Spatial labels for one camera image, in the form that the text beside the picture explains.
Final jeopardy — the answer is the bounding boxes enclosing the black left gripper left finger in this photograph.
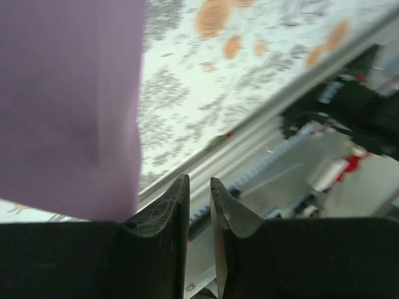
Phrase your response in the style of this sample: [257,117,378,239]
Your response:
[0,173,191,299]

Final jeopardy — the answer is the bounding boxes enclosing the aluminium frame rail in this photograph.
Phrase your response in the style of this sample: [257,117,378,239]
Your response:
[137,40,399,219]

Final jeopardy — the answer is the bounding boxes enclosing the grey slotted cable duct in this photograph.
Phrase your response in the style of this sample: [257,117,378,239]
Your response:
[188,120,315,225]

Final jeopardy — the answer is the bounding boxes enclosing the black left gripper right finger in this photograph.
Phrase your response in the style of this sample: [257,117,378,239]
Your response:
[210,177,399,299]

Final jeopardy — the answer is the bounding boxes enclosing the floral patterned tablecloth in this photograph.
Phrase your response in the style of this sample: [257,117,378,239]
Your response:
[0,0,399,224]

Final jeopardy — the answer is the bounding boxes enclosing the pink and purple wrapping paper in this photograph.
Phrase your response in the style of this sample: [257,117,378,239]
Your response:
[0,0,147,222]

